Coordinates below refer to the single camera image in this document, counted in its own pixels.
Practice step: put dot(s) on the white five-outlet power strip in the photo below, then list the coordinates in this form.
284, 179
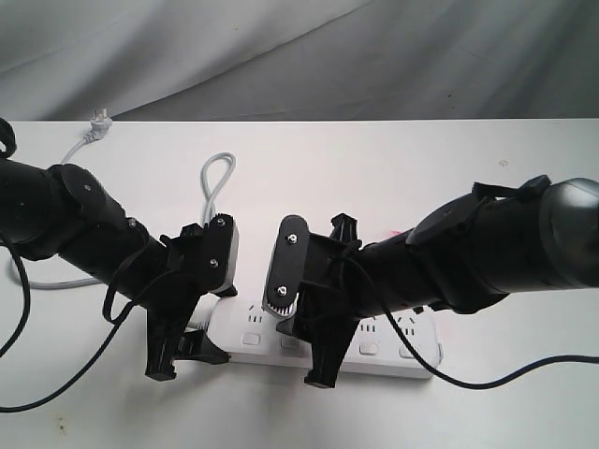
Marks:
242, 329

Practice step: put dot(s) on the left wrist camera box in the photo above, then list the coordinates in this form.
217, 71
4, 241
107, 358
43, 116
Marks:
219, 253

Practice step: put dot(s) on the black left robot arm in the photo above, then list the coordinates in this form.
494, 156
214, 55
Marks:
64, 210

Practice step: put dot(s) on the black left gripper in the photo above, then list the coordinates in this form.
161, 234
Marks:
172, 293

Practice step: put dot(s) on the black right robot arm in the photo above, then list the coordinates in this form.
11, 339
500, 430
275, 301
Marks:
466, 256

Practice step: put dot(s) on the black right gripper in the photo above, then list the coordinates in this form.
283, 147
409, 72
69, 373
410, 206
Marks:
326, 316

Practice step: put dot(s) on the grey backdrop cloth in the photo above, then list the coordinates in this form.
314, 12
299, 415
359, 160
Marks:
299, 60

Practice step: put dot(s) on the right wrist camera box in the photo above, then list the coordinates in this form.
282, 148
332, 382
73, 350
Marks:
286, 266

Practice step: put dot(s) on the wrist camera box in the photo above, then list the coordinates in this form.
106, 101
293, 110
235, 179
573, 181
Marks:
286, 266
219, 253

